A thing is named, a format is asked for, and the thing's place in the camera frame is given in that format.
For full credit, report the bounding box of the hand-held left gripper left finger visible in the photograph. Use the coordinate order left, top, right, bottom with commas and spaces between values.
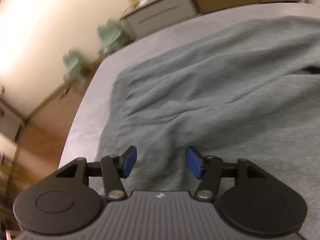
55, 145, 138, 202

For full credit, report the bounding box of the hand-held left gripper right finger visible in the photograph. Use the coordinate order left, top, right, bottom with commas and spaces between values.
185, 146, 266, 202

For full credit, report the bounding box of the grey knit sweater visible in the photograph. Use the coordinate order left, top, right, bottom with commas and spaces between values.
96, 16, 320, 197

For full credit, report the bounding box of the green plastic chair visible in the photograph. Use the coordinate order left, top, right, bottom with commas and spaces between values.
97, 18, 126, 56
62, 49, 87, 83

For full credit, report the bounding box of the grey and brown sideboard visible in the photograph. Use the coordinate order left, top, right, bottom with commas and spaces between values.
120, 0, 308, 40

